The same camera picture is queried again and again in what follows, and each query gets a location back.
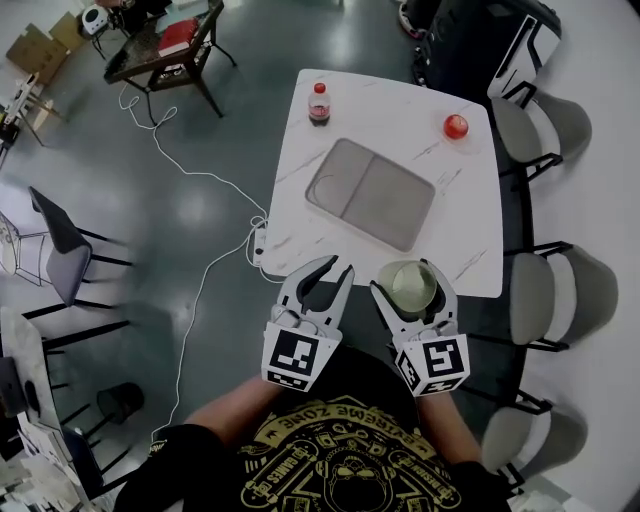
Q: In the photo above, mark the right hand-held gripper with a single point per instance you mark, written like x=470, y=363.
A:
x=436, y=359

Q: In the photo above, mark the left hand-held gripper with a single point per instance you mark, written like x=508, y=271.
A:
x=300, y=352

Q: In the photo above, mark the clear green glass cup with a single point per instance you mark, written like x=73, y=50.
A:
x=409, y=289

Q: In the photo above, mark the person's right forearm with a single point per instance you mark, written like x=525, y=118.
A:
x=447, y=430

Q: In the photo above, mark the person's left forearm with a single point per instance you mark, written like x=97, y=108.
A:
x=235, y=405

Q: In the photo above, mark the white power strip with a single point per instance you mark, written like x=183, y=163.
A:
x=259, y=240

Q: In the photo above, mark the grey divided tray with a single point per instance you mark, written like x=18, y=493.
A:
x=372, y=195

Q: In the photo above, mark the grey padded chair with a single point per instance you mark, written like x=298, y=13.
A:
x=550, y=125
x=540, y=440
x=575, y=295

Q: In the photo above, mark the person's black printed shirt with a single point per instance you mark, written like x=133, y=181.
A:
x=345, y=450

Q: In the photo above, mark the red apple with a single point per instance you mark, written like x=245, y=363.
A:
x=456, y=127

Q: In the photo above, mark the red-capped dark drink bottle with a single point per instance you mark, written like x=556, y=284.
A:
x=319, y=107

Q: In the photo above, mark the black waste bin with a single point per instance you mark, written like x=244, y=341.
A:
x=120, y=402

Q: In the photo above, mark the blue-grey black-legged chair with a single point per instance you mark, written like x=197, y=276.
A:
x=67, y=250

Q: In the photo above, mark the black and white machine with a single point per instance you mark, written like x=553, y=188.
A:
x=465, y=45

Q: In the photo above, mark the dark wooden chair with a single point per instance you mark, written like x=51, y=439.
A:
x=150, y=60

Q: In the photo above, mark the red book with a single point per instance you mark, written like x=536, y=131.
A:
x=177, y=37

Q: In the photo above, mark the white round device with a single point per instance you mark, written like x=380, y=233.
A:
x=94, y=20

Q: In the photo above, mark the flattened cardboard boxes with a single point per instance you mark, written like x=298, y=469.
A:
x=42, y=47

